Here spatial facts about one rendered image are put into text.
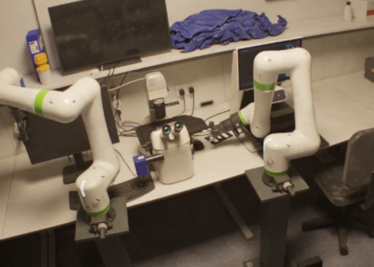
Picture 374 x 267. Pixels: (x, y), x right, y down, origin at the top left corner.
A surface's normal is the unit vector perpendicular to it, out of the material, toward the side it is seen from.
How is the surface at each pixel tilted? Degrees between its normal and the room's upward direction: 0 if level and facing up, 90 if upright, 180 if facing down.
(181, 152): 90
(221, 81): 90
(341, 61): 90
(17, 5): 90
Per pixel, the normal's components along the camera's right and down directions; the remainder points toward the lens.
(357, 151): 0.20, 0.48
